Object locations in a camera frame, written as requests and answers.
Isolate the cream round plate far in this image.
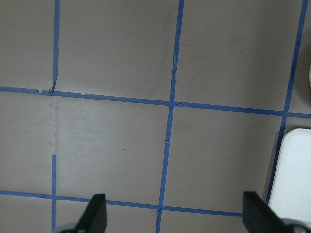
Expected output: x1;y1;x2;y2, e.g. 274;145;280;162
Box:
309;63;311;88

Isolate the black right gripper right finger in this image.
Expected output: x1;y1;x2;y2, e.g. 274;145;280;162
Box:
243;191;311;233

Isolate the white tray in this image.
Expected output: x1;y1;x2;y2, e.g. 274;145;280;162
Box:
269;128;311;225

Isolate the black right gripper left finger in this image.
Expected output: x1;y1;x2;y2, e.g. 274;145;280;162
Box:
55;193;108;233

